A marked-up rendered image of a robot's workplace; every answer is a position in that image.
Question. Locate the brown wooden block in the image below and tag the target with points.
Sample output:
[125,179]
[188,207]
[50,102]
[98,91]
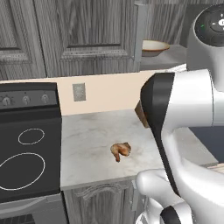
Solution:
[141,114]

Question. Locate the black stove with hob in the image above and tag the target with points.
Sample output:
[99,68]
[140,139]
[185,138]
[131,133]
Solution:
[27,143]

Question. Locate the grey cabinet shelf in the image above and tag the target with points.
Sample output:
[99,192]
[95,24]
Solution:
[164,58]

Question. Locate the grey lower cabinet door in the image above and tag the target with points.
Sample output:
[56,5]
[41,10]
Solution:
[99,204]

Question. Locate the beige bowl with brown rim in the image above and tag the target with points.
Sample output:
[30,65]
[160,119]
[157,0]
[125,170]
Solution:
[153,47]

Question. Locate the grey wall outlet plate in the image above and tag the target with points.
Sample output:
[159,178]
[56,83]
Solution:
[79,92]

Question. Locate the brown raw meat piece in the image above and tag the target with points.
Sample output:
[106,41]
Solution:
[122,150]

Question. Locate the grey wood cabinet door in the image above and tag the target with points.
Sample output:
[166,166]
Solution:
[16,38]
[87,35]

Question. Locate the open grey cabinet door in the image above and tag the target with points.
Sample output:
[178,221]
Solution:
[139,30]

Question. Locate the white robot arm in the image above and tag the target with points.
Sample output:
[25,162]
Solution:
[189,99]

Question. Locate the grey stove knob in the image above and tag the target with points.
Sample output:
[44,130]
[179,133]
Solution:
[45,99]
[6,101]
[26,100]

